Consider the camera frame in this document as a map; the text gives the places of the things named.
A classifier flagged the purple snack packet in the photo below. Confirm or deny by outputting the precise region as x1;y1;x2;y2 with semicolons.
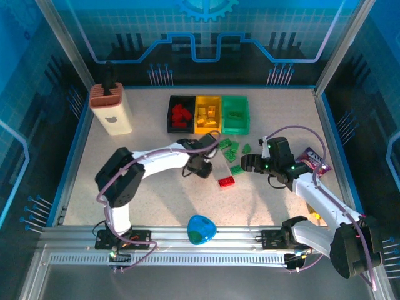
295;146;333;179

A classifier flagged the aluminium frame post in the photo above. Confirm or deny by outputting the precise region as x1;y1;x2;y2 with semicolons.
314;0;369;94
34;0;98;94

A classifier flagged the green plastic bin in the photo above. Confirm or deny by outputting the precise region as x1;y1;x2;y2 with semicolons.
221;95;251;136

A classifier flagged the cream knife block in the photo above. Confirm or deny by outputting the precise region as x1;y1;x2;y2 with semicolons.
89;82;134;136

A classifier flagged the aluminium frame rail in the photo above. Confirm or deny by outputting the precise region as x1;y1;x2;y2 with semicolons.
39;225;344;251

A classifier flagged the yellow plastic bin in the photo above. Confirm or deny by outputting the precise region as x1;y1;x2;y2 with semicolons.
194;95;223;135

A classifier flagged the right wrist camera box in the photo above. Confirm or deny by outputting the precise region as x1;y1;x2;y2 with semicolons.
258;136;271;160

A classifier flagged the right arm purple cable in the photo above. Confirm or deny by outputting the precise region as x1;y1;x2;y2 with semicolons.
265;124;378;288

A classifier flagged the black plastic bin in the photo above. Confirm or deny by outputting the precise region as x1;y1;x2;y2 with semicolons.
167;95;197;134

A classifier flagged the black knife handle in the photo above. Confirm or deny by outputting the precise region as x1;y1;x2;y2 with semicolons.
104;61;119;96

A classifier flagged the blue triangular dome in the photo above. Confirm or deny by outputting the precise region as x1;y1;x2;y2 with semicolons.
186;214;218;246

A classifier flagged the slotted aluminium strip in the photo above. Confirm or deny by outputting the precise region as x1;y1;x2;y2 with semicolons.
49;253;290;266

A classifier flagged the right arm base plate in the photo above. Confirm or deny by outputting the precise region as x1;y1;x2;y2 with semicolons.
261;229;313;250

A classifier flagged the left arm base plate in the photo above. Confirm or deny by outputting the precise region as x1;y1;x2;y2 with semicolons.
95;229;153;250

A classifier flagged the blue table border frame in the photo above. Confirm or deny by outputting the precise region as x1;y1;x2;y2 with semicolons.
46;84;365;228

